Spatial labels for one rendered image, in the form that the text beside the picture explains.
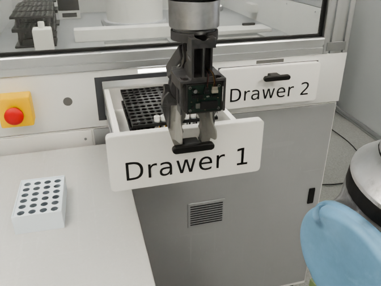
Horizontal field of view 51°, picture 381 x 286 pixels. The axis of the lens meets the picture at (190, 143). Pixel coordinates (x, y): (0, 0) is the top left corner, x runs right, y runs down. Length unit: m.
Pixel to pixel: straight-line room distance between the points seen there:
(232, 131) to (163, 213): 0.54
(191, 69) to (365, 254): 0.36
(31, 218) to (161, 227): 0.56
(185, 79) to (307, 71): 0.61
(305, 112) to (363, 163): 0.89
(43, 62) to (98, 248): 0.47
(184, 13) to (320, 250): 0.36
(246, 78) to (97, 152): 0.43
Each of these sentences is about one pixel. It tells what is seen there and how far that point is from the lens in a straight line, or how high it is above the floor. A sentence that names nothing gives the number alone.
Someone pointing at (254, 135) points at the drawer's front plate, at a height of 0.90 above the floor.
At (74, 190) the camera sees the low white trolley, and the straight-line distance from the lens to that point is 0.86.
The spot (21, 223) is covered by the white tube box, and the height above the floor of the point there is 0.78.
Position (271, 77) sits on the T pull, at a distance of 1.06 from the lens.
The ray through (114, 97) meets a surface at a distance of 1.03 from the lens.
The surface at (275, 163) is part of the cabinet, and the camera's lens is 1.25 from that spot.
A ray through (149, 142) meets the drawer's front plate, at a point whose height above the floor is 0.91.
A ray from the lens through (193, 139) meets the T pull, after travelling 0.70.
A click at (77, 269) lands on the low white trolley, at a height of 0.76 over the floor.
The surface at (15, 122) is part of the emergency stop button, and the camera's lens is 0.96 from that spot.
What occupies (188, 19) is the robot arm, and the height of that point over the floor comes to 1.13.
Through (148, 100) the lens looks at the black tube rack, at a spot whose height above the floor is 0.90.
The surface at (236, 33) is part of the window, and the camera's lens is 1.06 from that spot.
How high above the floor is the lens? 1.22
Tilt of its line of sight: 27 degrees down
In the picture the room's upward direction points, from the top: straight up
